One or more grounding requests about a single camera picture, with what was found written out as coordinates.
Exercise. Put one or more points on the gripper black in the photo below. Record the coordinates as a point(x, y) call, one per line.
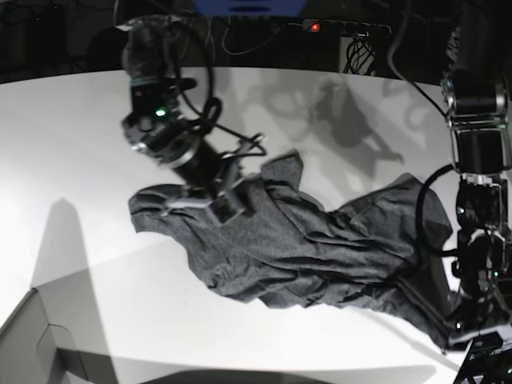
point(205, 171)
point(478, 308)

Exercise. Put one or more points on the dark grey t-shirt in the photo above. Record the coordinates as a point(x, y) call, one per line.
point(288, 251)

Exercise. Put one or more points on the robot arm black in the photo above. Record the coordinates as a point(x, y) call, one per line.
point(157, 88)
point(477, 100)

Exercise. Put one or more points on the blue box at top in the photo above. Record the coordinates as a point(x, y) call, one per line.
point(231, 8)

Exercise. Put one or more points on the black power strip red light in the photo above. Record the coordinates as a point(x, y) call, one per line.
point(346, 28)

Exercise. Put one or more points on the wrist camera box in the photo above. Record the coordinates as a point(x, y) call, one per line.
point(231, 204)
point(488, 345)

